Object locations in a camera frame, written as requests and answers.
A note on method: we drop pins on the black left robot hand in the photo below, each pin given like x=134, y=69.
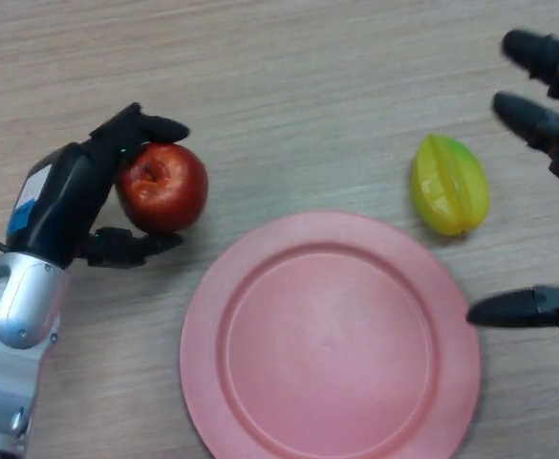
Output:
x=64, y=196

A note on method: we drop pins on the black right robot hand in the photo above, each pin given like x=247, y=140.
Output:
x=544, y=124

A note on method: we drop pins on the red apple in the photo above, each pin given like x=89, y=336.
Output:
x=164, y=191

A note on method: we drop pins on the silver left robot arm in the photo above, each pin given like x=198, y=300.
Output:
x=11, y=344

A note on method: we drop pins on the pink round plate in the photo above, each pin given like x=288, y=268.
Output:
x=331, y=339

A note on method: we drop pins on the yellow green starfruit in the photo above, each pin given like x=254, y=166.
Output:
x=451, y=186

